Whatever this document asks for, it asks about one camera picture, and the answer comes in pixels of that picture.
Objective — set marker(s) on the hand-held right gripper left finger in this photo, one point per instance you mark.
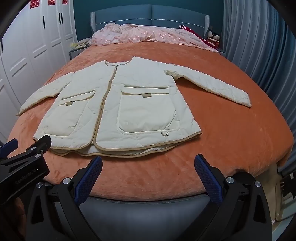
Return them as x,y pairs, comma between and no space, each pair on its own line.
89,178

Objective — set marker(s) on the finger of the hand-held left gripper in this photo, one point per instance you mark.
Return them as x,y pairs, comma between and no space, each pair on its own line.
9,147
40,146

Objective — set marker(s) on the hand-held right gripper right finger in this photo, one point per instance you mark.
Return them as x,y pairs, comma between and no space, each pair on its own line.
208,178

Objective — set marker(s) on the cream quilted jacket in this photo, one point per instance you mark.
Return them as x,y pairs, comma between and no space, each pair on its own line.
143,109

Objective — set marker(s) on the orange plush blanket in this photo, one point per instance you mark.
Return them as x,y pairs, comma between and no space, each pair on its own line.
231,127

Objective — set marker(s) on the grey bed footboard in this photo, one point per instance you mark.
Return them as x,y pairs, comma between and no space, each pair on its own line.
150,215

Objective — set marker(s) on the white wardrobe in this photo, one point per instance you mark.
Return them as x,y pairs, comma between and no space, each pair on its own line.
23,58

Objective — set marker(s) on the grey nightstand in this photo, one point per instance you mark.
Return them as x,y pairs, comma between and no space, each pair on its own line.
76,54

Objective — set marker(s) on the grey curtain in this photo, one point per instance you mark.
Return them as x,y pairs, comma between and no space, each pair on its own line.
254,46

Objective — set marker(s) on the red white plush doll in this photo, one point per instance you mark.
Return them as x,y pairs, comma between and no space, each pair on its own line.
216,38
210,36

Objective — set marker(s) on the red paper decoration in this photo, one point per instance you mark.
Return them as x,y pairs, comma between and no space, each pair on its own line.
31,3
64,1
50,2

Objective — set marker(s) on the red cloth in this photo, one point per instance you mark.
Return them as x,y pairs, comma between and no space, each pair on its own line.
193,31

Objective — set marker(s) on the pink floral quilt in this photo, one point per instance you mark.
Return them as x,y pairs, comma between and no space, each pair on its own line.
138,34

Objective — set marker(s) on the blue upholstered headboard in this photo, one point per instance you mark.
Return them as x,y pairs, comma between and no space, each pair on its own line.
161,16

